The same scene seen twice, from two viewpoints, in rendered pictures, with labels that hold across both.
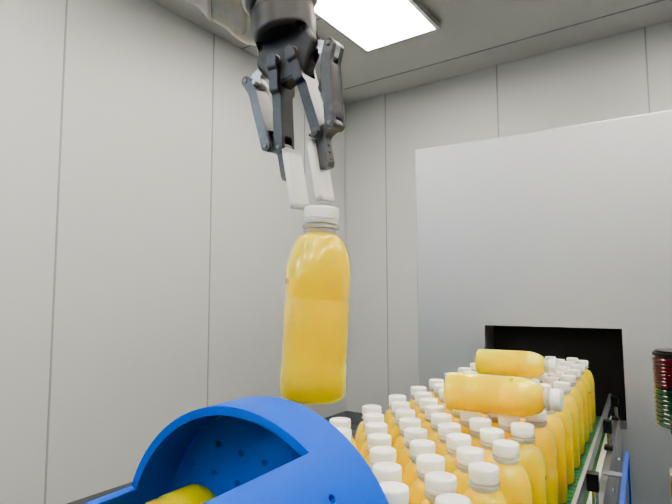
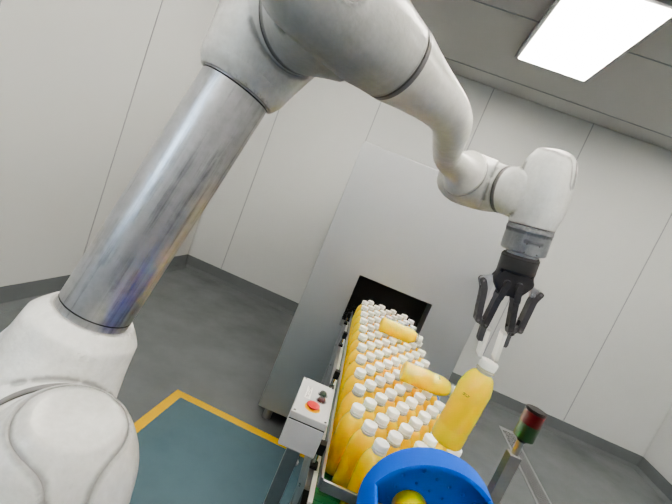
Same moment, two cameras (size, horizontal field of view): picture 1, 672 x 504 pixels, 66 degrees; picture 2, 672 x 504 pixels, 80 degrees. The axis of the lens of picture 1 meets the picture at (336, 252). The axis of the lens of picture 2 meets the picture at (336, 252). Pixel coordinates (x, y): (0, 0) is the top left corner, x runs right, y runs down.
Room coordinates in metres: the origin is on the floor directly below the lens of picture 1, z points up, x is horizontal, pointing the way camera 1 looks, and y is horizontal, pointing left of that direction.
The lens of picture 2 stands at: (0.01, 0.77, 1.64)
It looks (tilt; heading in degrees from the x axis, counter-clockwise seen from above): 8 degrees down; 331
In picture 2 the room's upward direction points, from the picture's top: 22 degrees clockwise
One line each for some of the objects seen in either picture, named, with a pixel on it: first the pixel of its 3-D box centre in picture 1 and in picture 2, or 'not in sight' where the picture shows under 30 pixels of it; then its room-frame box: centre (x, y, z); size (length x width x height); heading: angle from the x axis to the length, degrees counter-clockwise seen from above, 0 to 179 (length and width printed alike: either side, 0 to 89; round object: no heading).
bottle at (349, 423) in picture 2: not in sight; (344, 440); (0.85, 0.06, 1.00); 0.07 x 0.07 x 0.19
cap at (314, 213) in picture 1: (321, 218); (487, 366); (0.57, 0.02, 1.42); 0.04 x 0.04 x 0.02
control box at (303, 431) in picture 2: not in sight; (308, 413); (0.88, 0.19, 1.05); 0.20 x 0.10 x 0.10; 149
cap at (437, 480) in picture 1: (440, 486); not in sight; (0.66, -0.13, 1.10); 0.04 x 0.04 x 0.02
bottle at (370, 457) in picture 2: not in sight; (365, 479); (0.70, 0.07, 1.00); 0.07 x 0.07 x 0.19
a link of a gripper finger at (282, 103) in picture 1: (282, 106); (494, 302); (0.58, 0.06, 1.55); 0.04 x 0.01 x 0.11; 149
